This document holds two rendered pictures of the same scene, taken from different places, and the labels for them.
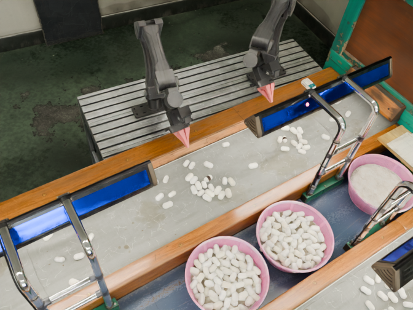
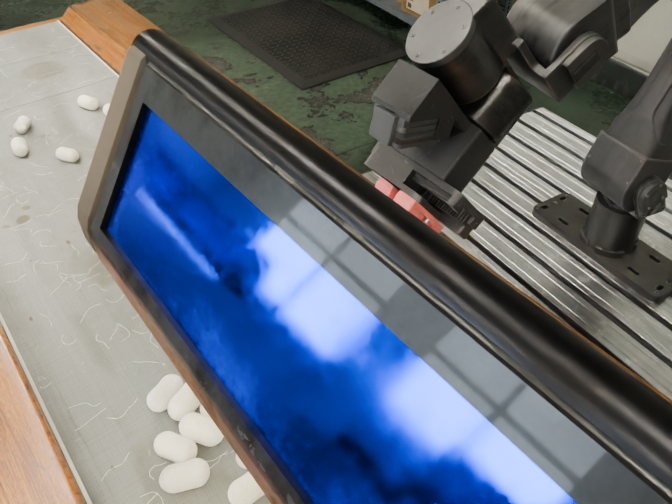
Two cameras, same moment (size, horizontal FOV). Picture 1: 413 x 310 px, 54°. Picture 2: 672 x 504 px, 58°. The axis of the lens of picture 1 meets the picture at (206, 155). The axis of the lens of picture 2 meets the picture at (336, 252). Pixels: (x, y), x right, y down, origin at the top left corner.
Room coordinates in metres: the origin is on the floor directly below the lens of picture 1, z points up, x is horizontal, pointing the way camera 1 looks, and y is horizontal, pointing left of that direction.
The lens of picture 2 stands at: (0.92, -0.32, 1.19)
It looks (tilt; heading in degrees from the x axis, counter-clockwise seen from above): 42 degrees down; 90
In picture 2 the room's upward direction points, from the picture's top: straight up
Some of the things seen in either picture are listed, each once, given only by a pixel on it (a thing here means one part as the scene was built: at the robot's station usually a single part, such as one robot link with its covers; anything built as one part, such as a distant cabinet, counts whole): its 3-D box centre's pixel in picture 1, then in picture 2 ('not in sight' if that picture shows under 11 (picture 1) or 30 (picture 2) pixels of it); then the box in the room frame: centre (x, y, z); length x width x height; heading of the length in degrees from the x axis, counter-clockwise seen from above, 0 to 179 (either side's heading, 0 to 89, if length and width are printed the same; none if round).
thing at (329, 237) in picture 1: (292, 240); not in sight; (0.66, -0.33, 0.72); 0.27 x 0.27 x 0.10
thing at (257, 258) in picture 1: (225, 280); not in sight; (0.49, -0.11, 0.72); 0.27 x 0.27 x 0.10
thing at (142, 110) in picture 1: (154, 101); (614, 221); (1.27, 0.26, 0.71); 0.20 x 0.07 x 0.08; 122
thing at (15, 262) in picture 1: (64, 272); not in sight; (0.39, 0.35, 0.90); 0.20 x 0.19 x 0.45; 127
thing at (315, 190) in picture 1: (324, 141); not in sight; (0.98, -0.42, 0.90); 0.20 x 0.19 x 0.45; 127
